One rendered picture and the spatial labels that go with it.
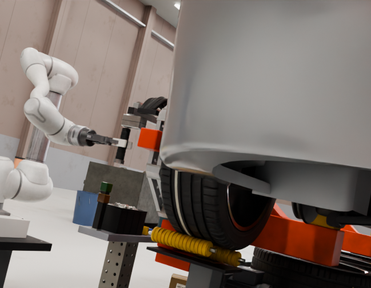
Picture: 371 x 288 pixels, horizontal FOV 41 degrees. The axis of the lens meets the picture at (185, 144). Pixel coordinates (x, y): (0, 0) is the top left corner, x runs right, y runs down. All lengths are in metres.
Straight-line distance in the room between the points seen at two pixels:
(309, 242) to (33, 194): 1.37
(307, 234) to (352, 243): 1.94
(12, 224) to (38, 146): 0.42
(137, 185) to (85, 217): 0.99
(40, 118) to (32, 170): 0.58
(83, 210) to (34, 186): 3.87
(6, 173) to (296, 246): 1.40
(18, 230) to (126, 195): 4.64
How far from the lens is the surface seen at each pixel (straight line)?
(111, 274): 2.40
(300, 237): 2.32
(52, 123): 2.13
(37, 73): 2.55
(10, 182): 2.57
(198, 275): 1.97
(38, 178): 2.65
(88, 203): 6.47
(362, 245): 4.21
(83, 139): 2.14
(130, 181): 7.13
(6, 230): 2.55
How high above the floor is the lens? 0.69
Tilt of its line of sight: 5 degrees up
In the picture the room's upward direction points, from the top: 13 degrees clockwise
